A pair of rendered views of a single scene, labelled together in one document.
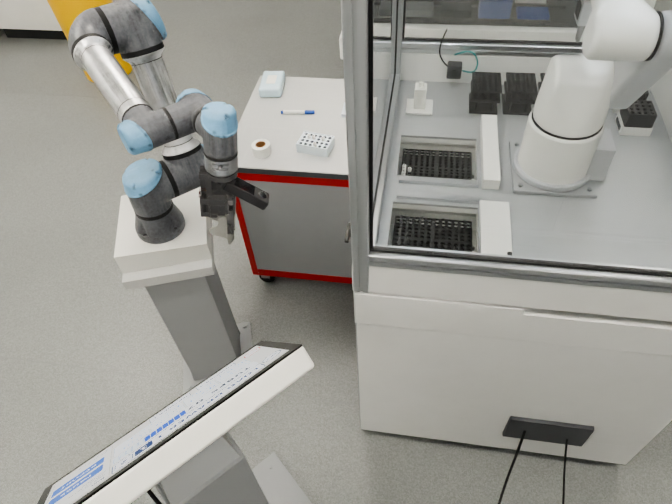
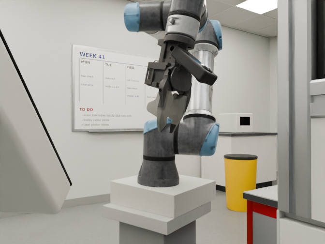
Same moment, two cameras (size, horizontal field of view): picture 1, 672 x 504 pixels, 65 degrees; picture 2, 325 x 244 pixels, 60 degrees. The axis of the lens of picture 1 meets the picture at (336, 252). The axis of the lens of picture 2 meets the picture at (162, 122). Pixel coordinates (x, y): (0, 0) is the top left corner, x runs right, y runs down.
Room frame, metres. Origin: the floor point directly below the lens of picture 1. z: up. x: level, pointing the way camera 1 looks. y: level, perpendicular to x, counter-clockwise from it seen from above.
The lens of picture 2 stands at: (0.47, -0.17, 1.04)
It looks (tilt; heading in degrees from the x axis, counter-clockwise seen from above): 0 degrees down; 44
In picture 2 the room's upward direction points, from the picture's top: straight up
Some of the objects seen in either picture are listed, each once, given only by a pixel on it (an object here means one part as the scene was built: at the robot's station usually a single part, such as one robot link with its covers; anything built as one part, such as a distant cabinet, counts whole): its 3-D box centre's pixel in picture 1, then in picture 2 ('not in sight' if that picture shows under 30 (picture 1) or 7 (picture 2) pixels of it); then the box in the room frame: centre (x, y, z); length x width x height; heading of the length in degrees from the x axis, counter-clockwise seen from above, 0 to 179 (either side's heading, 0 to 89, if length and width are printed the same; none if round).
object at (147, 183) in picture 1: (148, 186); (161, 136); (1.20, 0.53, 1.00); 0.13 x 0.12 x 0.14; 122
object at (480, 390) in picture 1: (499, 282); not in sight; (1.19, -0.61, 0.40); 1.03 x 0.95 x 0.80; 168
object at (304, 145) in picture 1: (315, 143); not in sight; (1.62, 0.04, 0.78); 0.12 x 0.08 x 0.04; 67
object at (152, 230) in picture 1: (157, 215); (158, 168); (1.19, 0.54, 0.88); 0.15 x 0.15 x 0.10
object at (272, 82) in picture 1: (272, 83); not in sight; (2.05, 0.22, 0.78); 0.15 x 0.10 x 0.04; 173
